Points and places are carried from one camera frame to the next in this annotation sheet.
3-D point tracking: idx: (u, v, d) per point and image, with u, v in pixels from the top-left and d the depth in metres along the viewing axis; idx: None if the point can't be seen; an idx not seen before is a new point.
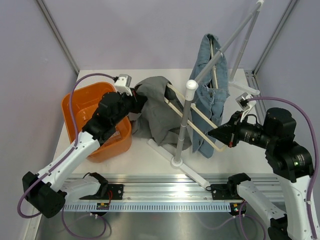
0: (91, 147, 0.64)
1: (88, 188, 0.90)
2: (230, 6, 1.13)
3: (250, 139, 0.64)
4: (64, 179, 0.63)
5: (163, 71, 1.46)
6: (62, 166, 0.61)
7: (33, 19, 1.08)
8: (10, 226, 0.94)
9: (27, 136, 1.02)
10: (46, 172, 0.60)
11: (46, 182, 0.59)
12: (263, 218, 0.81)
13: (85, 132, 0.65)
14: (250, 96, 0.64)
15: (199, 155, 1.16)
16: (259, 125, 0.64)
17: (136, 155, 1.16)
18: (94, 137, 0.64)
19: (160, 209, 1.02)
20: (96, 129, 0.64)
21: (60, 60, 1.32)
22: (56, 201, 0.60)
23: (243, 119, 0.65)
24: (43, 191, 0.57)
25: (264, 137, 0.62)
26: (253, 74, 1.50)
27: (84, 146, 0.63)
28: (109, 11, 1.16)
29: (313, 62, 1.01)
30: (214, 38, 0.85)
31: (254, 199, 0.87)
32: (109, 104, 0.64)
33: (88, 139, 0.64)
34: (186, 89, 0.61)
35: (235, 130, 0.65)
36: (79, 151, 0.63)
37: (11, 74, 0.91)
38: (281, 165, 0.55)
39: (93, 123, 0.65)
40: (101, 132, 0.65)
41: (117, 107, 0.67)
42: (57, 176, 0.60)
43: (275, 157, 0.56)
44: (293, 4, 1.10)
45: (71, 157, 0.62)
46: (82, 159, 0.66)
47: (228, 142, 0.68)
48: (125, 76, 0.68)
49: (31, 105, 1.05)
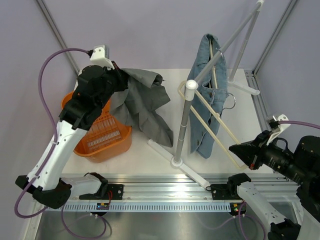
0: (73, 137, 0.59)
1: (90, 184, 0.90)
2: (230, 6, 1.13)
3: (276, 165, 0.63)
4: (57, 177, 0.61)
5: (164, 71, 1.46)
6: (48, 167, 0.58)
7: (33, 19, 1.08)
8: (11, 226, 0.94)
9: (26, 136, 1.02)
10: (34, 176, 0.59)
11: (37, 186, 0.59)
12: (263, 222, 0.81)
13: (63, 121, 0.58)
14: (282, 118, 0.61)
15: (196, 156, 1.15)
16: (288, 152, 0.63)
17: (136, 154, 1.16)
18: (75, 128, 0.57)
19: (160, 209, 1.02)
20: (76, 112, 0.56)
21: (60, 60, 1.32)
22: (58, 198, 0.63)
23: (271, 141, 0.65)
24: (37, 194, 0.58)
25: (292, 166, 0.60)
26: (253, 74, 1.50)
27: (65, 139, 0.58)
28: (109, 10, 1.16)
29: (313, 62, 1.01)
30: (213, 38, 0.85)
31: (254, 201, 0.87)
32: (90, 78, 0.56)
33: (67, 130, 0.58)
34: (186, 89, 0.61)
35: (259, 152, 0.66)
36: (62, 145, 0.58)
37: (10, 74, 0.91)
38: (319, 207, 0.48)
39: (72, 104, 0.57)
40: (81, 117, 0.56)
41: (101, 84, 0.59)
42: (46, 178, 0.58)
43: (311, 196, 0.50)
44: (293, 4, 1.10)
45: (55, 155, 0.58)
46: (70, 151, 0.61)
47: (250, 163, 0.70)
48: (101, 47, 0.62)
49: (30, 105, 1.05)
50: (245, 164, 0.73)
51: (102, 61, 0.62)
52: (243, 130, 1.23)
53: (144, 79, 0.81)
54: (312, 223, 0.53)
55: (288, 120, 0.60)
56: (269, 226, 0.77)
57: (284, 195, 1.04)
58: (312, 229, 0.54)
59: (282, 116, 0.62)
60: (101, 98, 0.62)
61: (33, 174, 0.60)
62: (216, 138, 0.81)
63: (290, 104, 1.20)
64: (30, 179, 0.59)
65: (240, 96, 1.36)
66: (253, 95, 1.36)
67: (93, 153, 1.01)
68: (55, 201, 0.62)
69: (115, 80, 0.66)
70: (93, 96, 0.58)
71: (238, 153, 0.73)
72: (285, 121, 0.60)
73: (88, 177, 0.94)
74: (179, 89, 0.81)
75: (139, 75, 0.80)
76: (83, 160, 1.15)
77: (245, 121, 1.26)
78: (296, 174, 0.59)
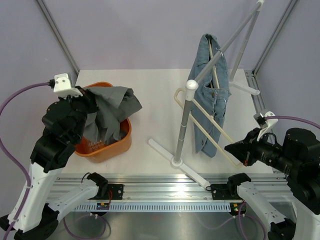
0: (47, 179, 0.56)
1: (85, 194, 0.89)
2: (230, 6, 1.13)
3: (267, 159, 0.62)
4: (37, 216, 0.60)
5: (164, 71, 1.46)
6: (26, 210, 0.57)
7: (34, 19, 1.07)
8: None
9: (27, 137, 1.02)
10: (13, 220, 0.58)
11: (17, 229, 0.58)
12: (263, 221, 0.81)
13: (35, 164, 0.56)
14: (269, 114, 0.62)
15: (200, 156, 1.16)
16: (278, 146, 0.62)
17: (137, 154, 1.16)
18: (46, 171, 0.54)
19: (160, 209, 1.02)
20: (47, 152, 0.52)
21: (60, 60, 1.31)
22: (41, 235, 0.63)
23: (261, 137, 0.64)
24: (19, 237, 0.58)
25: (282, 159, 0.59)
26: (253, 74, 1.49)
27: (39, 182, 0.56)
28: (110, 10, 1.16)
29: (314, 61, 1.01)
30: (212, 38, 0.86)
31: (254, 201, 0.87)
32: (55, 120, 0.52)
33: (39, 174, 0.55)
34: (187, 90, 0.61)
35: (251, 148, 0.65)
36: (37, 188, 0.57)
37: (12, 74, 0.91)
38: (307, 194, 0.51)
39: (44, 143, 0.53)
40: (50, 162, 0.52)
41: (72, 121, 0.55)
42: (25, 220, 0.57)
43: (300, 184, 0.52)
44: (293, 4, 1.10)
45: (30, 199, 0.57)
46: (47, 191, 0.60)
47: (244, 161, 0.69)
48: (65, 76, 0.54)
49: (31, 105, 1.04)
50: (239, 161, 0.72)
51: (68, 92, 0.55)
52: (243, 130, 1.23)
53: (111, 99, 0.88)
54: (305, 212, 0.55)
55: (275, 116, 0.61)
56: (269, 225, 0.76)
57: (284, 194, 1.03)
58: (306, 219, 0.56)
59: (269, 113, 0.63)
60: (76, 132, 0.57)
61: (12, 218, 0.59)
62: (217, 144, 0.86)
63: (290, 103, 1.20)
64: (10, 222, 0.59)
65: (241, 96, 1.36)
66: (253, 95, 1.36)
67: (93, 153, 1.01)
68: (40, 235, 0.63)
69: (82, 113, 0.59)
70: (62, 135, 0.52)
71: (232, 151, 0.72)
72: (272, 117, 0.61)
73: (82, 185, 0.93)
74: (174, 95, 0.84)
75: (106, 95, 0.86)
76: (84, 161, 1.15)
77: (245, 121, 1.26)
78: (286, 165, 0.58)
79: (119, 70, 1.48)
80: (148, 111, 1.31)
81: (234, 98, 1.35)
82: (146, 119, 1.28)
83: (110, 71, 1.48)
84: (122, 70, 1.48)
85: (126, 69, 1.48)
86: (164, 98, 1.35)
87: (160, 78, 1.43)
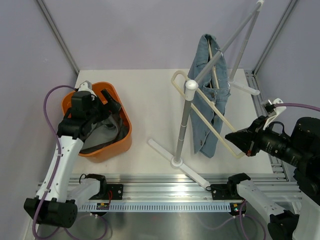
0: (74, 145, 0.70)
1: (90, 189, 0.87)
2: (230, 6, 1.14)
3: (273, 150, 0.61)
4: (65, 188, 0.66)
5: (164, 71, 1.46)
6: (57, 178, 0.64)
7: (34, 19, 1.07)
8: (12, 226, 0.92)
9: (29, 137, 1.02)
10: (45, 190, 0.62)
11: (50, 199, 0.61)
12: (264, 215, 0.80)
13: (62, 137, 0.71)
14: (277, 102, 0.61)
15: (200, 156, 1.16)
16: (285, 136, 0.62)
17: (137, 154, 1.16)
18: (75, 137, 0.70)
19: (160, 209, 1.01)
20: (73, 127, 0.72)
21: (60, 59, 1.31)
22: (68, 214, 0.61)
23: (267, 126, 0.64)
24: (52, 206, 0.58)
25: (290, 149, 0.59)
26: (252, 74, 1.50)
27: (68, 149, 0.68)
28: (109, 10, 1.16)
29: (314, 61, 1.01)
30: (211, 38, 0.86)
31: (254, 197, 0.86)
32: (82, 96, 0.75)
33: (69, 141, 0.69)
34: (186, 89, 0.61)
35: (256, 137, 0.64)
36: (66, 156, 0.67)
37: (11, 73, 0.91)
38: (316, 187, 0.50)
39: (68, 124, 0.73)
40: (79, 128, 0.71)
41: (89, 102, 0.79)
42: (59, 187, 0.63)
43: (308, 178, 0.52)
44: (293, 4, 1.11)
45: (62, 166, 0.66)
46: (72, 164, 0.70)
47: (247, 150, 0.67)
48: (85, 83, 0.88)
49: (31, 104, 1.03)
50: (242, 150, 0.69)
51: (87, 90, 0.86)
52: None
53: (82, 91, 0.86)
54: (311, 207, 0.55)
55: (283, 103, 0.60)
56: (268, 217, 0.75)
57: (284, 194, 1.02)
58: (311, 211, 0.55)
59: (278, 101, 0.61)
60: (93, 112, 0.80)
61: (42, 191, 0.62)
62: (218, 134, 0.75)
63: (290, 104, 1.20)
64: (41, 196, 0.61)
65: (241, 96, 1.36)
66: (253, 95, 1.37)
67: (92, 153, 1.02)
68: (67, 219, 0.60)
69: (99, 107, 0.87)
70: (84, 112, 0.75)
71: (234, 141, 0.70)
72: (281, 104, 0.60)
73: (86, 181, 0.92)
74: (171, 79, 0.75)
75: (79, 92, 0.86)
76: (83, 162, 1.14)
77: (245, 121, 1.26)
78: (294, 157, 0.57)
79: (119, 70, 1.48)
80: (148, 112, 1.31)
81: (235, 98, 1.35)
82: (146, 119, 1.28)
83: (110, 71, 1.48)
84: (121, 70, 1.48)
85: (126, 69, 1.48)
86: (164, 98, 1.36)
87: (161, 78, 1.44)
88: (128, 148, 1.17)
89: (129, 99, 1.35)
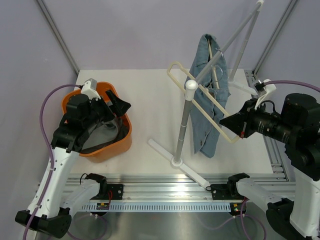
0: (69, 159, 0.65)
1: (88, 193, 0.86)
2: (230, 6, 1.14)
3: (265, 129, 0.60)
4: (57, 203, 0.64)
5: (164, 71, 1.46)
6: (49, 194, 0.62)
7: (34, 19, 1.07)
8: (12, 226, 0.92)
9: (29, 137, 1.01)
10: (36, 206, 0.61)
11: (40, 215, 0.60)
12: (260, 203, 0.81)
13: (56, 148, 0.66)
14: (267, 81, 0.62)
15: (200, 156, 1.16)
16: (276, 114, 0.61)
17: (137, 154, 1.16)
18: (69, 151, 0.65)
19: (160, 209, 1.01)
20: (68, 136, 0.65)
21: (60, 59, 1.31)
22: (61, 224, 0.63)
23: (258, 106, 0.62)
24: (42, 222, 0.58)
25: (280, 127, 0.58)
26: (253, 74, 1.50)
27: (62, 164, 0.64)
28: (109, 10, 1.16)
29: (314, 61, 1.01)
30: (212, 38, 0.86)
31: (253, 191, 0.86)
32: (78, 104, 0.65)
33: (62, 154, 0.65)
34: (186, 89, 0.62)
35: (248, 118, 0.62)
36: (59, 169, 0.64)
37: (11, 74, 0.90)
38: (306, 159, 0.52)
39: (63, 132, 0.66)
40: (73, 139, 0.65)
41: (87, 107, 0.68)
42: (50, 204, 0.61)
43: (299, 150, 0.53)
44: (293, 4, 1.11)
45: (54, 180, 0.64)
46: (66, 177, 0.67)
47: (240, 132, 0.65)
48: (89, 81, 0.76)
49: (31, 104, 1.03)
50: (236, 134, 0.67)
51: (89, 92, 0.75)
52: None
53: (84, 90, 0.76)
54: (303, 182, 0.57)
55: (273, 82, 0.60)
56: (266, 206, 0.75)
57: (283, 194, 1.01)
58: (304, 187, 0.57)
59: (267, 80, 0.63)
60: (91, 118, 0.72)
61: (33, 206, 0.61)
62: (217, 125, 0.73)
63: None
64: (32, 211, 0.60)
65: (241, 96, 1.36)
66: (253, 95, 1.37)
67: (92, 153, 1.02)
68: (59, 231, 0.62)
69: (103, 109, 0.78)
70: (81, 120, 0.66)
71: (227, 125, 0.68)
72: (271, 83, 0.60)
73: (84, 184, 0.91)
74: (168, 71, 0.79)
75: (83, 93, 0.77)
76: (83, 161, 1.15)
77: None
78: (285, 133, 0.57)
79: (119, 70, 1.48)
80: (148, 112, 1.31)
81: (235, 98, 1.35)
82: (146, 119, 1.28)
83: (110, 71, 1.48)
84: (121, 70, 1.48)
85: (125, 69, 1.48)
86: (164, 97, 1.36)
87: (161, 78, 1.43)
88: (128, 147, 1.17)
89: (129, 99, 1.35)
